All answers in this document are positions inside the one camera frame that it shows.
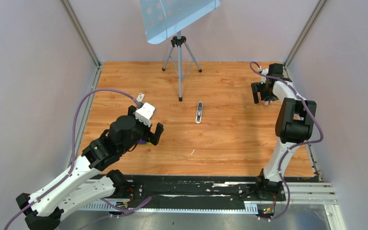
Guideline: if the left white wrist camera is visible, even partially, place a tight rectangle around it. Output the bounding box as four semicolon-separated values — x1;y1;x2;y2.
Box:
135;103;156;127

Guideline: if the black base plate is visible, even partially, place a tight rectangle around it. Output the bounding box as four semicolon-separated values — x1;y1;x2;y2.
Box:
107;174;286;209

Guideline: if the purple green toy brick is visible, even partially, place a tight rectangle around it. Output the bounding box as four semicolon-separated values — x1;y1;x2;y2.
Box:
138;140;153;145

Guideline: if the white staple box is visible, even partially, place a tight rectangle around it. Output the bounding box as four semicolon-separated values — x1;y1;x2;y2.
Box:
137;93;145;102

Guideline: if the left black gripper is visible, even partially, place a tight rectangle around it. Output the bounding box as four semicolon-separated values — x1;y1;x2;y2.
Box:
120;105;163;154

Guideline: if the grey tripod stand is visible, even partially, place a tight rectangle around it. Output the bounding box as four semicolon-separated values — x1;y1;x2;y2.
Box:
162;31;203;102

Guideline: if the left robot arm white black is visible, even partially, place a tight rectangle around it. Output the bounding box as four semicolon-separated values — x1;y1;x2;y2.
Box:
16;103;164;230

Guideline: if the light blue perforated board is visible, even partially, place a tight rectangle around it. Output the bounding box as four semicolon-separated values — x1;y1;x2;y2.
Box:
139;0;221;45

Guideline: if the white slotted cable duct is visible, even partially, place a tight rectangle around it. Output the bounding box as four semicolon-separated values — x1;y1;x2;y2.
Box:
79;201;258;215

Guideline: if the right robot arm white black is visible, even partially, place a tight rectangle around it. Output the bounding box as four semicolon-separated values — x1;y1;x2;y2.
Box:
250;62;316;200

